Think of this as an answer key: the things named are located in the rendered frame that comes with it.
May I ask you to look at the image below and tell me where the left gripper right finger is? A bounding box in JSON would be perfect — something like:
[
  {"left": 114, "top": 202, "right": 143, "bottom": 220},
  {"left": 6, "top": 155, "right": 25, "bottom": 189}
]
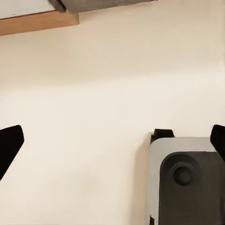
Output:
[{"left": 210, "top": 124, "right": 225, "bottom": 162}]

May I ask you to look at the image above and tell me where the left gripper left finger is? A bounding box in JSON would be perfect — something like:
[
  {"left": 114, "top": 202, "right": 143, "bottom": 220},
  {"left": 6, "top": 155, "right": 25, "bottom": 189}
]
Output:
[{"left": 0, "top": 125, "right": 25, "bottom": 181}]

